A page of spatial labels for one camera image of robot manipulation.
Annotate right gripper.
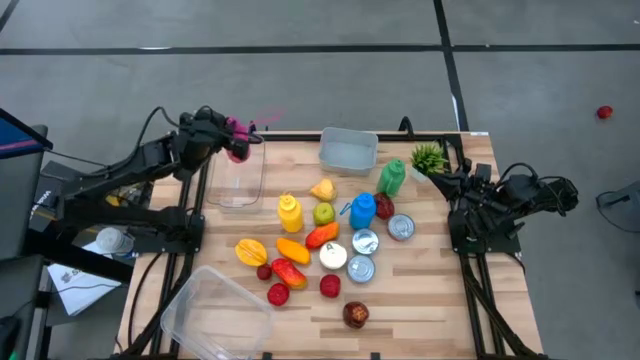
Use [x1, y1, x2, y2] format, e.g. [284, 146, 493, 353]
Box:
[430, 162, 494, 216]

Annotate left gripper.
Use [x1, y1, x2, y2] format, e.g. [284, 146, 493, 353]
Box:
[172, 105, 265, 174]

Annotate pink squeeze bottle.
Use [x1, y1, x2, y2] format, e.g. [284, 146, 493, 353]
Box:
[224, 117, 254, 164]

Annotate clear rectangular tray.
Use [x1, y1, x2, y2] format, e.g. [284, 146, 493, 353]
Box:
[206, 141, 267, 209]

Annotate green squeeze bottle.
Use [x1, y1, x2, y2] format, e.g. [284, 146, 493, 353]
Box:
[376, 158, 407, 199]

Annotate dark red toy apple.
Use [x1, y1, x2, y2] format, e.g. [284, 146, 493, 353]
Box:
[373, 192, 396, 221]

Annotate blue squeeze bottle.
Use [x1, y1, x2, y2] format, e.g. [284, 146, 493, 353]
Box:
[339, 192, 378, 231]

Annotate yellow squeeze bottle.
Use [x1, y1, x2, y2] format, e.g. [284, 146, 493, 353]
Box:
[277, 193, 305, 234]

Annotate green toy apple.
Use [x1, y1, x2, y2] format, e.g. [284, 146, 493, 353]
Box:
[312, 201, 337, 227]

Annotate red-orange toy mango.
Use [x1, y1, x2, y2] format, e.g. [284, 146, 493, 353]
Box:
[305, 221, 341, 251]

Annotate red toy fruit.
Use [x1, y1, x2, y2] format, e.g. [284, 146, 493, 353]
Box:
[319, 273, 342, 299]
[266, 282, 291, 307]

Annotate dark red toy pomegranate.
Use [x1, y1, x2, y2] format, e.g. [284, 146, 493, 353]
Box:
[342, 300, 371, 330]

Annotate green plant in white pot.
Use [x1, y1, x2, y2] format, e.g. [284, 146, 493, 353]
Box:
[409, 142, 449, 184]

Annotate grey plastic bin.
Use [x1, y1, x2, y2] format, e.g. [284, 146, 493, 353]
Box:
[318, 126, 380, 177]

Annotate yellow toy fruit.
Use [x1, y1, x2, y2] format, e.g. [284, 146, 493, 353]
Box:
[309, 178, 338, 203]

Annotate yellow-orange toy mango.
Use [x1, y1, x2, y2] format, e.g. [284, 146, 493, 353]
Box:
[275, 237, 312, 266]

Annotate red and yellow toy mango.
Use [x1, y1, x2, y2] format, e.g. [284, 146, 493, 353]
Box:
[271, 257, 309, 291]

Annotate clear plastic tub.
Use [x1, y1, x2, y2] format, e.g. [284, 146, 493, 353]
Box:
[159, 264, 276, 360]

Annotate black box with white lettering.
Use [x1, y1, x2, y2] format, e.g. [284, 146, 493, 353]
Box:
[28, 174, 67, 234]

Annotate blue screen monitor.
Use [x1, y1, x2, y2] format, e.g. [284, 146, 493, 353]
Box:
[0, 107, 54, 160]

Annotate white paper sheets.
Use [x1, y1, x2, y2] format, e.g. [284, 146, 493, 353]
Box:
[47, 242, 124, 317]

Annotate grey cabinet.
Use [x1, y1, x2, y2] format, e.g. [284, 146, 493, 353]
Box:
[0, 124, 50, 262]

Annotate black metal table frame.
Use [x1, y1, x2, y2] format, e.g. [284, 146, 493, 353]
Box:
[119, 116, 546, 360]

